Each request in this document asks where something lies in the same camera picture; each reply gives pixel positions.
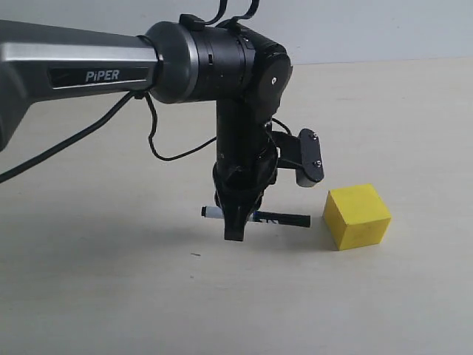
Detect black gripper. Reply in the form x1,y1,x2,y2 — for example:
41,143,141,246
214,103,275,242

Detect black and white marker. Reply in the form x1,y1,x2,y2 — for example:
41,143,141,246
201,206,311,228

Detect yellow foam cube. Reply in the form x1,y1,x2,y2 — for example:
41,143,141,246
323,183,392,251

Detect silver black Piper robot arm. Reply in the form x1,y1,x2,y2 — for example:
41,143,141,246
1,15,292,241

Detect thin black camera cable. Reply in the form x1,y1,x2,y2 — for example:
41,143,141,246
142,92,219,162

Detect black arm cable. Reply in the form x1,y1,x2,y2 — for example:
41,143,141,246
0,92,134,184

